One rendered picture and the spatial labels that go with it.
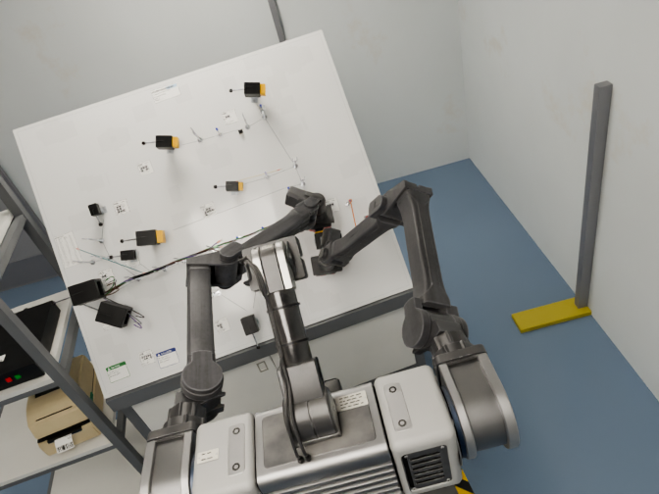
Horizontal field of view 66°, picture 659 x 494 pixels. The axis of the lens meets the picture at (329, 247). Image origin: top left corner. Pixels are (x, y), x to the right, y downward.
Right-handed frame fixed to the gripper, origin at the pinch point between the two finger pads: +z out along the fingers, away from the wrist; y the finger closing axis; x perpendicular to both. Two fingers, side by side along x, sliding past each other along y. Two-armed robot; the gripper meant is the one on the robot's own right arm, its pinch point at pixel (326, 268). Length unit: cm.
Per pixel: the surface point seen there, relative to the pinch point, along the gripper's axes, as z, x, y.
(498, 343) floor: 88, 39, -86
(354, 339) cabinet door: 23.5, 25.8, -7.2
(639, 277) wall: 26, 21, -128
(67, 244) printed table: 0, -24, 90
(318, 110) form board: -7, -58, -7
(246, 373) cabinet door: 23, 31, 36
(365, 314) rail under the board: 8.8, 17.8, -11.7
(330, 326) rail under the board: 9.4, 20.2, 1.6
